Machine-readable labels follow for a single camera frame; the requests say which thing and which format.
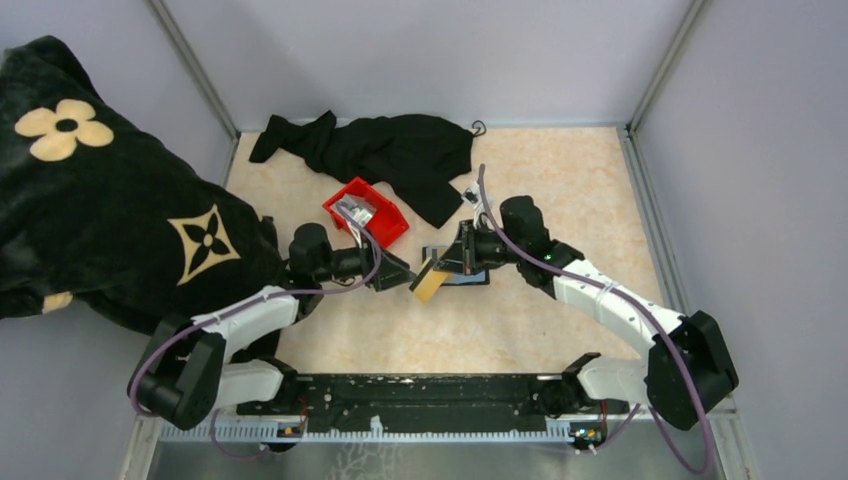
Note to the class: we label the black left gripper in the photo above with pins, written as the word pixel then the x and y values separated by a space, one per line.
pixel 393 271

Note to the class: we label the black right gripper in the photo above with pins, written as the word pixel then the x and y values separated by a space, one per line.
pixel 462 256

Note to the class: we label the black leather card holder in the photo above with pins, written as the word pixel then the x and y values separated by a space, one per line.
pixel 458 280

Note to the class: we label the red plastic bin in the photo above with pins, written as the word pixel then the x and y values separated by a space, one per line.
pixel 388 224

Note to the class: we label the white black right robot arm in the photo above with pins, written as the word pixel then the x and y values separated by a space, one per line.
pixel 683 368

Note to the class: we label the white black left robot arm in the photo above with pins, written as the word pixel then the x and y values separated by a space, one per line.
pixel 187 371

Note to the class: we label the stack of silver cards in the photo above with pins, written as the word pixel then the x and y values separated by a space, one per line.
pixel 354 210

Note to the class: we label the black cloth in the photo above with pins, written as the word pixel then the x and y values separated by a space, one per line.
pixel 417 155

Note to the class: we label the black floral blanket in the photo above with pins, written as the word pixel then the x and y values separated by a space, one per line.
pixel 94 209

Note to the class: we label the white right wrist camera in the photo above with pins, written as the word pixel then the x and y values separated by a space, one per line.
pixel 472 197

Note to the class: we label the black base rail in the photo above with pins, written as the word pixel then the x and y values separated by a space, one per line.
pixel 477 403

